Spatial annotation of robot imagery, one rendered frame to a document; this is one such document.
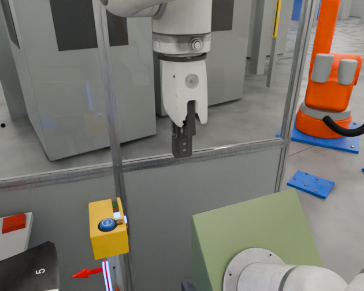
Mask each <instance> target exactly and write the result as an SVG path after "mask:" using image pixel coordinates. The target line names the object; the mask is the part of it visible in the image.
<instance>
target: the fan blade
mask: <svg viewBox="0 0 364 291"><path fill-rule="evenodd" d="M45 265H47V275H43V276H40V277H35V278H33V277H32V269H33V268H37V267H42V266H45ZM54 289H58V291H60V271H59V264H58V256H57V251H56V248H55V245H54V243H52V242H50V241H47V242H44V243H43V244H40V245H38V246H36V247H33V248H31V249H29V250H26V251H24V252H22V253H19V254H16V255H14V256H12V257H9V258H7V259H4V260H1V261H0V291H47V290H54Z"/></svg>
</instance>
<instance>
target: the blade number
mask: <svg viewBox="0 0 364 291"><path fill-rule="evenodd" d="M43 275H47V265H45V266H42V267H37V268H33V269H32V277H33V278H35V277H40V276H43Z"/></svg>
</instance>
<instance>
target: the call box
mask: <svg viewBox="0 0 364 291"><path fill-rule="evenodd" d="M117 203H118V207H119V212H120V217H118V218H114V213H113V207H112V199H108V200H102V201H98V202H92V203H89V205H88V207H89V219H90V239H91V245H92V251H93V254H94V259H95V260H98V259H103V258H107V257H111V256H115V255H120V254H123V253H128V252H129V246H128V236H127V228H126V224H125V219H124V213H123V210H122V205H121V199H120V198H119V197H118V198H117ZM106 218H112V219H113V220H114V223H115V226H114V227H113V228H111V229H109V230H103V229H101V226H100V223H101V221H102V220H104V219H106ZM118 219H122V221H123V224H121V225H117V223H116V220H118Z"/></svg>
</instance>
